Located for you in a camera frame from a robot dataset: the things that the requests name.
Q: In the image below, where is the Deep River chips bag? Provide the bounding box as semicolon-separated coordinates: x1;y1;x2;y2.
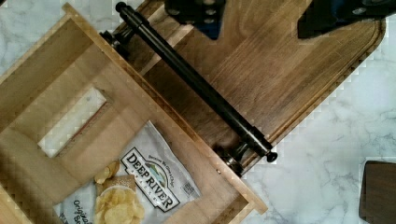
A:
54;121;201;224

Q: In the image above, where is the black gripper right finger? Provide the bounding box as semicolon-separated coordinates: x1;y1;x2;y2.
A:
297;0;396;39

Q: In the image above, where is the black drawer handle bar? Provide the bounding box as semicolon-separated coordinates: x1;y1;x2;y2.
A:
101;2;277;176

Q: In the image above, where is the light wooden drawer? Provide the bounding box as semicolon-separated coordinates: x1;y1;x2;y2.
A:
1;4;267;224

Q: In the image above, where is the dark brown square coaster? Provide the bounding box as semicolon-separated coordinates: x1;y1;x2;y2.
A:
359;161;396;224

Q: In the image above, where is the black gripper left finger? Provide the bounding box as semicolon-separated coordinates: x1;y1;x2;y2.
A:
164;0;227;40

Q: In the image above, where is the dark wooden cutting board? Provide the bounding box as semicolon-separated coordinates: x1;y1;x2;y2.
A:
116;0;385;172

